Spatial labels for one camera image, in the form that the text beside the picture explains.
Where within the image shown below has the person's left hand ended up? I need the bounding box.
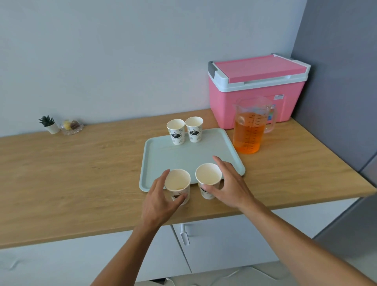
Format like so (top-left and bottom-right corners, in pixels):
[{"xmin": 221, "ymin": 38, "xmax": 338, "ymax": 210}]
[{"xmin": 141, "ymin": 169, "xmax": 189, "ymax": 233}]

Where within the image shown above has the person's right hand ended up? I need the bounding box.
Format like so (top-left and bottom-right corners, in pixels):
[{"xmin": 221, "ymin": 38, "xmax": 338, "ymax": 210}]
[{"xmin": 201, "ymin": 156, "xmax": 260, "ymax": 211}]

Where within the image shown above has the white printed paper cup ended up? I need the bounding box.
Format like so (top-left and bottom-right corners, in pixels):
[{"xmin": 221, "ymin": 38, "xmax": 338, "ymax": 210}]
[
  {"xmin": 185, "ymin": 116, "xmax": 204, "ymax": 143},
  {"xmin": 195, "ymin": 163, "xmax": 223, "ymax": 200},
  {"xmin": 164, "ymin": 169, "xmax": 191, "ymax": 206},
  {"xmin": 167, "ymin": 119, "xmax": 185, "ymax": 145}
]

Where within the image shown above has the light green plastic tray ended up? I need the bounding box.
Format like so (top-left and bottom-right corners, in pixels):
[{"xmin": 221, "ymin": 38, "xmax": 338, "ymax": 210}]
[{"xmin": 139, "ymin": 127, "xmax": 246, "ymax": 193}]

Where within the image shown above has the clear plastic measuring jug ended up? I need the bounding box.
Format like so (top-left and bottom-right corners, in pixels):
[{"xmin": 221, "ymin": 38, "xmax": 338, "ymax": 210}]
[{"xmin": 232, "ymin": 96, "xmax": 278, "ymax": 155}]

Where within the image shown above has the person's left forearm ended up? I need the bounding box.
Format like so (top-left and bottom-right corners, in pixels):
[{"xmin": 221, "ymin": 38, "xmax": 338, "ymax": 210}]
[{"xmin": 91, "ymin": 225, "xmax": 165, "ymax": 286}]

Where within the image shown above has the person's right forearm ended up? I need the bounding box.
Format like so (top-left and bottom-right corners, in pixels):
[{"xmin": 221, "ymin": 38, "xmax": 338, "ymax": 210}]
[{"xmin": 241, "ymin": 203, "xmax": 377, "ymax": 286}]

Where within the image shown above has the glass dish with sweets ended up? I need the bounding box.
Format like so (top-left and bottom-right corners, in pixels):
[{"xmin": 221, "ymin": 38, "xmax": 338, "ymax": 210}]
[{"xmin": 60, "ymin": 119, "xmax": 84, "ymax": 136}]

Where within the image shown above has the pink cooler box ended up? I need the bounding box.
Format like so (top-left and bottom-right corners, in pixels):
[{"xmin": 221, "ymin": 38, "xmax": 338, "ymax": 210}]
[{"xmin": 208, "ymin": 53, "xmax": 311, "ymax": 130}]

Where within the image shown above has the small potted plant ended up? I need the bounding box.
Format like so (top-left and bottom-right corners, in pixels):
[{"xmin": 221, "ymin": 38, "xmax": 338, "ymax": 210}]
[{"xmin": 38, "ymin": 115, "xmax": 60, "ymax": 135}]

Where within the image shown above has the white cabinet door handle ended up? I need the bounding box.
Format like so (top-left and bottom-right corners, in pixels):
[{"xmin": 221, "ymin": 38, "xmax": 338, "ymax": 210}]
[{"xmin": 179, "ymin": 223, "xmax": 190, "ymax": 247}]

